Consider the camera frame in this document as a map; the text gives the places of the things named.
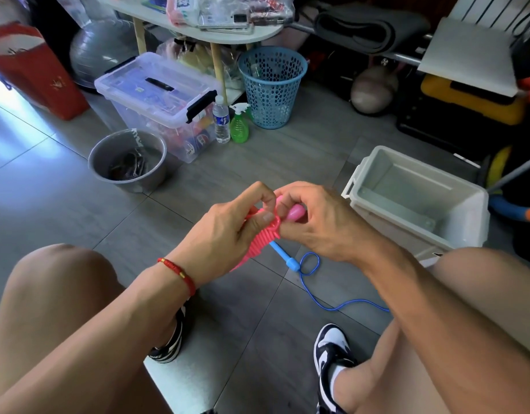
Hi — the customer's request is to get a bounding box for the black white left shoe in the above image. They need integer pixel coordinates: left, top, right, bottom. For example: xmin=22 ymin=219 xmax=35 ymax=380
xmin=148 ymin=306 xmax=188 ymax=365

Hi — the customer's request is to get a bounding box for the grey exercise ball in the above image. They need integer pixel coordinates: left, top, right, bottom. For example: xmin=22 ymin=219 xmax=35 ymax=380
xmin=69 ymin=17 xmax=141 ymax=90

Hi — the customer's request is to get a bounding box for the person's left leg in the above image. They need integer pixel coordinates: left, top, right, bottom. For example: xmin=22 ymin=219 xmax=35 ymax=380
xmin=0 ymin=244 xmax=180 ymax=414

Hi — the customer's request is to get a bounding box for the black white shoe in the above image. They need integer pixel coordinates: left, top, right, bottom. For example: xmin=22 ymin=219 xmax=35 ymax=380
xmin=313 ymin=323 xmax=359 ymax=414
xmin=148 ymin=306 xmax=188 ymax=365

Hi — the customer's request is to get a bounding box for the multicoloured hula hoop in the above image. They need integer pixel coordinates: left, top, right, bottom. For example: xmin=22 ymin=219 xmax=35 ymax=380
xmin=486 ymin=146 xmax=530 ymax=223

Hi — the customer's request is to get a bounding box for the green spray bottle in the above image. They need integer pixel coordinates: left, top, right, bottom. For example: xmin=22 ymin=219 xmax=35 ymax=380
xmin=229 ymin=102 xmax=251 ymax=145

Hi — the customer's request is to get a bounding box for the pink white packet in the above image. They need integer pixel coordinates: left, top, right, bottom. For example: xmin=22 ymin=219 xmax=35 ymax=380
xmin=165 ymin=0 xmax=203 ymax=26

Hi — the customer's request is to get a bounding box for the clear bin with black latches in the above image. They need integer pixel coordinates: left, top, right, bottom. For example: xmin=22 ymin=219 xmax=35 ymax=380
xmin=94 ymin=51 xmax=219 ymax=164

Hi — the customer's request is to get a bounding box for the small plastic water bottle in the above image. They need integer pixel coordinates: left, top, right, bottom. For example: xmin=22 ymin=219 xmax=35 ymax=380
xmin=212 ymin=94 xmax=232 ymax=145

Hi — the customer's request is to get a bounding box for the grey metal basin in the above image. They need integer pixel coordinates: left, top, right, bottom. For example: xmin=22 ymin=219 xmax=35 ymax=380
xmin=87 ymin=128 xmax=169 ymax=196

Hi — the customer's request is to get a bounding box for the person's left forearm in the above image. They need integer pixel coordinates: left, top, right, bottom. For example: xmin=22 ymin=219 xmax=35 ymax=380
xmin=0 ymin=264 xmax=192 ymax=414

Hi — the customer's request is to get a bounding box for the grey flat board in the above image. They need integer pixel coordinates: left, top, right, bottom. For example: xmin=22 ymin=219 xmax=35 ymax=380
xmin=417 ymin=17 xmax=520 ymax=98

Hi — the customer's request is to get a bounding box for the white metal pole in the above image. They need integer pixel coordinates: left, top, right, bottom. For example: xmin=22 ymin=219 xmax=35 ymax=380
xmin=487 ymin=152 xmax=530 ymax=193

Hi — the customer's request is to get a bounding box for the grey folded mat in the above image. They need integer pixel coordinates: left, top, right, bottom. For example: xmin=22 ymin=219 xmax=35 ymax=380
xmin=312 ymin=2 xmax=431 ymax=55

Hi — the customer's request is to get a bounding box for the brown ball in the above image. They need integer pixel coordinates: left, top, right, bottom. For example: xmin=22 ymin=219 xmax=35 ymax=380
xmin=350 ymin=66 xmax=399 ymax=116

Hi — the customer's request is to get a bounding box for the person's right forearm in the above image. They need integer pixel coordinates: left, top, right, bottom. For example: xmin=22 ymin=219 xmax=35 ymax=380
xmin=364 ymin=241 xmax=530 ymax=414

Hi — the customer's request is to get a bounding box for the red string bracelet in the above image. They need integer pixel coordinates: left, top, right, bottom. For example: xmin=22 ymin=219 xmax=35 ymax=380
xmin=156 ymin=256 xmax=198 ymax=297

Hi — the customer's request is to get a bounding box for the blue mesh plastic basket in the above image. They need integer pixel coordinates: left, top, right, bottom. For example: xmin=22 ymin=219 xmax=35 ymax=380
xmin=238 ymin=46 xmax=309 ymax=130

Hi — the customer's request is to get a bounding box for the pink jump rope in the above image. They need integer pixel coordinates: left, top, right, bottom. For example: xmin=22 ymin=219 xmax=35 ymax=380
xmin=230 ymin=195 xmax=309 ymax=273

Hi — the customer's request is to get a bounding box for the white radiator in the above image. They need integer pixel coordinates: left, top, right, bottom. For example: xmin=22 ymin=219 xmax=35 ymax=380
xmin=450 ymin=0 xmax=530 ymax=35

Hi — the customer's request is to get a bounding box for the person's leg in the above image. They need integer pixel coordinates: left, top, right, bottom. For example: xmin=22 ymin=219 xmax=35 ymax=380
xmin=0 ymin=244 xmax=180 ymax=414
xmin=332 ymin=247 xmax=530 ymax=414

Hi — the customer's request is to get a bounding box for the person's left hand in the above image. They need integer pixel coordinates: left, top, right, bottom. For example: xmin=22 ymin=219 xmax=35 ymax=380
xmin=167 ymin=181 xmax=279 ymax=290

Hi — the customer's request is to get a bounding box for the red bag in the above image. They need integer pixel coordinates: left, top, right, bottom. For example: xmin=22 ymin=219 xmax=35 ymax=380
xmin=0 ymin=21 xmax=90 ymax=121

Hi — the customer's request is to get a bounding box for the clear plastic bag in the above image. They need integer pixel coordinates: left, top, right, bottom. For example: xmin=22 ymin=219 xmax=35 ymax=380
xmin=243 ymin=0 xmax=296 ymax=26

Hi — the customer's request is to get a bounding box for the white plastic bin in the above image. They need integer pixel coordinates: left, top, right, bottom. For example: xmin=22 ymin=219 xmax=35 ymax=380
xmin=341 ymin=145 xmax=491 ymax=268

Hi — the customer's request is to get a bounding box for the blue jump rope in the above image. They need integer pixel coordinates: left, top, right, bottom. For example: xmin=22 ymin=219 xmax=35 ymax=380
xmin=269 ymin=239 xmax=392 ymax=315

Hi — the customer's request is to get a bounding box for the person's right hand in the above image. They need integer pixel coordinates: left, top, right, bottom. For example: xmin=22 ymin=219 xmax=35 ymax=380
xmin=273 ymin=181 xmax=395 ymax=266

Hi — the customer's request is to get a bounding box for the white round table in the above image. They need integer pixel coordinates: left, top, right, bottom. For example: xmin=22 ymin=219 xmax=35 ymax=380
xmin=94 ymin=0 xmax=285 ymax=104

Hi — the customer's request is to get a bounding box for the white plastic bag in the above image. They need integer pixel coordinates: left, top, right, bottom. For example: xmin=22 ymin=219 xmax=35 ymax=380
xmin=49 ymin=0 xmax=94 ymax=22

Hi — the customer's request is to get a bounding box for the person's right leg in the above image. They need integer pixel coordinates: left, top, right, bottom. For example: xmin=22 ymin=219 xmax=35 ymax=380
xmin=332 ymin=247 xmax=530 ymax=414

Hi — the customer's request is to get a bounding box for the yellow black case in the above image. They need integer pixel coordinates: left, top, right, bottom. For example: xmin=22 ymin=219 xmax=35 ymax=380
xmin=420 ymin=75 xmax=526 ymax=126

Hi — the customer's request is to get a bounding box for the black white right shoe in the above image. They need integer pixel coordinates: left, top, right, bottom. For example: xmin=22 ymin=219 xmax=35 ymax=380
xmin=313 ymin=323 xmax=359 ymax=414

